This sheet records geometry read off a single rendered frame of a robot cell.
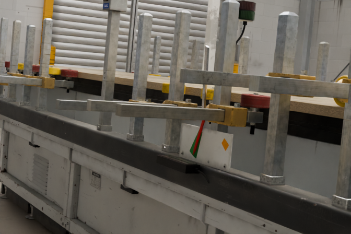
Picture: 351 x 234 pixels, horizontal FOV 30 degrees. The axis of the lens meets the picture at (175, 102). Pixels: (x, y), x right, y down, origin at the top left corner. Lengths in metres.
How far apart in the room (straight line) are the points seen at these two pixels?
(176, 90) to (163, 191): 0.33
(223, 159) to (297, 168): 0.23
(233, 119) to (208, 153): 0.14
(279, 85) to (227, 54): 0.60
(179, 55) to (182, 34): 0.07
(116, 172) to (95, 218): 0.77
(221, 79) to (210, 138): 0.40
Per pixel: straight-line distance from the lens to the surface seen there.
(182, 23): 2.01
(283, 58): 1.59
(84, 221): 3.27
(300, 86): 1.24
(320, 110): 1.73
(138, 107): 1.62
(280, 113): 1.59
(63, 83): 3.14
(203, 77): 1.41
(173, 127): 2.01
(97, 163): 2.56
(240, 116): 1.74
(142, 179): 2.22
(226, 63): 1.79
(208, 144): 1.82
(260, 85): 1.19
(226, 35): 1.79
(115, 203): 2.94
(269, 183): 1.60
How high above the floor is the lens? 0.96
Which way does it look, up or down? 3 degrees down
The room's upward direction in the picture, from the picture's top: 5 degrees clockwise
